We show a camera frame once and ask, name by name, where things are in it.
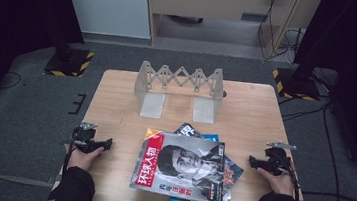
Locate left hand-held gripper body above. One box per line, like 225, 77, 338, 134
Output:
70, 120, 107, 156

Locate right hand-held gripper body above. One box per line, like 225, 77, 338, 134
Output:
260, 140, 299, 179

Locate dark cover magazine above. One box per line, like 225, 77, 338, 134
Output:
166, 120, 249, 201

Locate grey metal expandable bookend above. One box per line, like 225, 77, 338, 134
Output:
131, 59, 230, 126

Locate magazine with portrait cover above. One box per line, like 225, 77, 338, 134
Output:
127, 126, 233, 201

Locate person's left hand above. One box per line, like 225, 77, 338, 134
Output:
63, 142, 105, 174

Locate person's right hand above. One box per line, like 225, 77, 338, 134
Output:
253, 155, 299, 198

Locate black stand with striped base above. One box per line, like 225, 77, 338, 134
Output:
42, 25, 98, 81
269, 39, 327, 103

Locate white panel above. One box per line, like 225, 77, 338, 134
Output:
55, 0, 155, 40

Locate light wooden desk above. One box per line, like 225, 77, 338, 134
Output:
138, 0, 324, 63

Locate left hand-held gripper cable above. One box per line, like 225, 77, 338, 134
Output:
56, 136, 78, 180

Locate hand-held gripper cable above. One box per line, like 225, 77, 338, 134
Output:
56, 136, 78, 180
280, 157, 306, 201

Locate right hand-held gripper cable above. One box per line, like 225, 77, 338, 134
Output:
280, 157, 306, 201

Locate white cable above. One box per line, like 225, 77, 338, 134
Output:
280, 26, 307, 67

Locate black hanging cable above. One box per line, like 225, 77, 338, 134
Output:
254, 0, 302, 64

